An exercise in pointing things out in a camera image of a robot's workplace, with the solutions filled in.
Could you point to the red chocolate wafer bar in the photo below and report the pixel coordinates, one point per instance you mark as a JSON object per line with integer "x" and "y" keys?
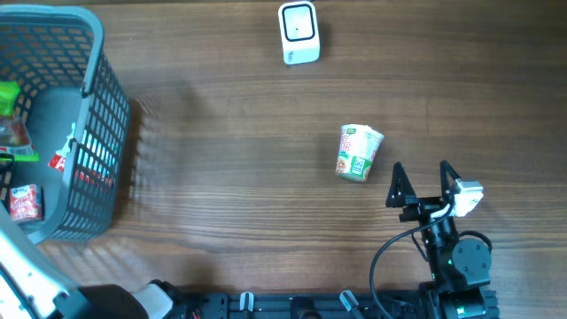
{"x": 91, "y": 173}

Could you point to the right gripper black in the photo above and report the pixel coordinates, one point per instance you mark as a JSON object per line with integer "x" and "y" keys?
{"x": 423, "y": 208}

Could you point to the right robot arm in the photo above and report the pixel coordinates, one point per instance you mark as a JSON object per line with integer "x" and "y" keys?
{"x": 459, "y": 261}

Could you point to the cup noodles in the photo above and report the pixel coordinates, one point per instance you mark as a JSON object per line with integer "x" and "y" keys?
{"x": 357, "y": 149}

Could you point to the small red tissue pack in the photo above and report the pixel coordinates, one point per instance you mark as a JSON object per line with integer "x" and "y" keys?
{"x": 26, "y": 203}

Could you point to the green gummy candy bag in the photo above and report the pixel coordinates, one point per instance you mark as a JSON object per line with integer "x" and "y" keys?
{"x": 16, "y": 143}

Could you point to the white barcode scanner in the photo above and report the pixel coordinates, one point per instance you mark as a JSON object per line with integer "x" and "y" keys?
{"x": 299, "y": 32}

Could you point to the teal snack packet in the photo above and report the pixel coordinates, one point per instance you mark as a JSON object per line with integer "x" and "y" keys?
{"x": 97, "y": 149}

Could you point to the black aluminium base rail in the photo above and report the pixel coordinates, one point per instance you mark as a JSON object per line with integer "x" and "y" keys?
{"x": 310, "y": 305}

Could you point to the grey plastic mesh basket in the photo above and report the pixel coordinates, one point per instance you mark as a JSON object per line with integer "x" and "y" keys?
{"x": 75, "y": 112}

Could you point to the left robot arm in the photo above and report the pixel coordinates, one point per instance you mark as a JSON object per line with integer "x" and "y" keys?
{"x": 32, "y": 287}

